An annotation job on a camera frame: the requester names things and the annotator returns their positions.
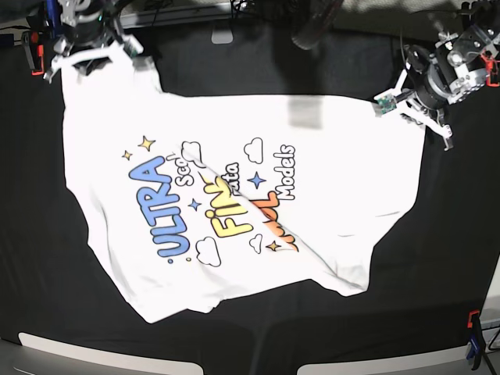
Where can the black table cloth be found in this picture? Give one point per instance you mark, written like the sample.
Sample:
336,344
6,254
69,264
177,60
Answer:
428,273

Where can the blue clamp far left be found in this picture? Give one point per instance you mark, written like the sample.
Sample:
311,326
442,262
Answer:
52,17

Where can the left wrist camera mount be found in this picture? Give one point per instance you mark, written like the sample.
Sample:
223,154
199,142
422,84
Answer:
386,104

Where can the red black clamp far left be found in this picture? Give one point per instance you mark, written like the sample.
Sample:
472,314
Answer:
34,50

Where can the red blue clamp near right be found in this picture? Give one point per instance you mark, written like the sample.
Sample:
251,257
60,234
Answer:
476,340

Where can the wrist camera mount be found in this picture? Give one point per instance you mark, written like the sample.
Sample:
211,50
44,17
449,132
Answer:
87,58
386,104

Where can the red black clamp far right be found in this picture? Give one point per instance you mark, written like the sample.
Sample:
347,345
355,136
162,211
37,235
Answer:
492,66

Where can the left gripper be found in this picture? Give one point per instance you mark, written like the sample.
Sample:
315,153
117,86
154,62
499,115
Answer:
437,115

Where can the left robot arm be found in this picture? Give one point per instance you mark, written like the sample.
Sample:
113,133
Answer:
460,64

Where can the red black clamp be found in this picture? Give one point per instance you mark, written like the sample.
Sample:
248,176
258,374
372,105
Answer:
34,50
492,66

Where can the white graphic t-shirt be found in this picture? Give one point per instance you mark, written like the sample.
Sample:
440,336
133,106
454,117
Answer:
193,201

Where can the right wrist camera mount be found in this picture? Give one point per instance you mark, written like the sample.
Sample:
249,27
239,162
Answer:
87,58

